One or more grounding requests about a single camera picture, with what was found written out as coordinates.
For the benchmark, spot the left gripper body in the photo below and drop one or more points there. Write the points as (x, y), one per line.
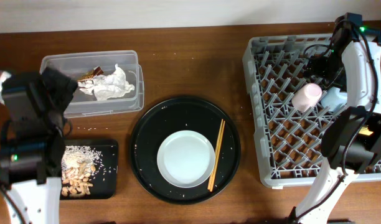
(61, 96)

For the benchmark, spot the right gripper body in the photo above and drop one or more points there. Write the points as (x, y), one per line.
(331, 69)

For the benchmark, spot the blue plastic cup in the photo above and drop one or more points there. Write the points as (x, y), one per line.
(334, 99)

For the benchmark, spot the pink plastic cup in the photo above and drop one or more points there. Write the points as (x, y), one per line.
(307, 97)

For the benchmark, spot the gold coffee sachet wrapper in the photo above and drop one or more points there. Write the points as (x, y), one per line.
(91, 74)

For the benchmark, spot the food scraps pile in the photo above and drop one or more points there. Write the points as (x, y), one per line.
(80, 165)

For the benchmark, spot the white napkin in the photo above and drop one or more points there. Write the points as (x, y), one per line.
(104, 87)

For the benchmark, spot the grey plate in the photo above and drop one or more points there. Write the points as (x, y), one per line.
(186, 159)

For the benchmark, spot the yellow bowl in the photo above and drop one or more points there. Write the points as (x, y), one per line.
(365, 131)

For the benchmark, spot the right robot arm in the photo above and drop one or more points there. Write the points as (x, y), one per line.
(352, 60)

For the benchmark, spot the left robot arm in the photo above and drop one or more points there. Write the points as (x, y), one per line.
(32, 143)

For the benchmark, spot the grey dishwasher rack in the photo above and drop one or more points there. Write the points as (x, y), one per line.
(287, 141)

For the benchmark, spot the clear plastic storage bin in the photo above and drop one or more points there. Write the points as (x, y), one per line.
(76, 66)

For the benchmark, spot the black rectangular tray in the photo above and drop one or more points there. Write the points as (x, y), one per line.
(105, 182)

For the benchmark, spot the round black serving tray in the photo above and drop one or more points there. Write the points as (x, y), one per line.
(177, 114)

